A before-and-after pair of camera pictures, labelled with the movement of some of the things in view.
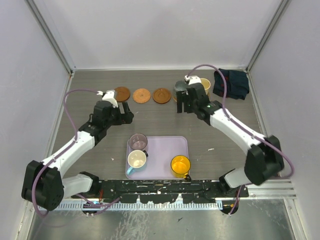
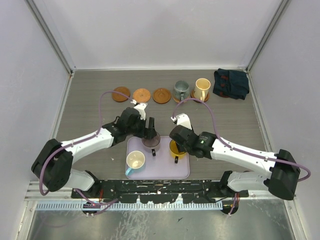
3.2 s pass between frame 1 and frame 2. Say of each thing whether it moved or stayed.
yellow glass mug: moved
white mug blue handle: stayed
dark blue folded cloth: stayed
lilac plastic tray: stayed
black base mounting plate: stayed
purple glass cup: moved
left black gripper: moved
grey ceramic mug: stayed
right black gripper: moved
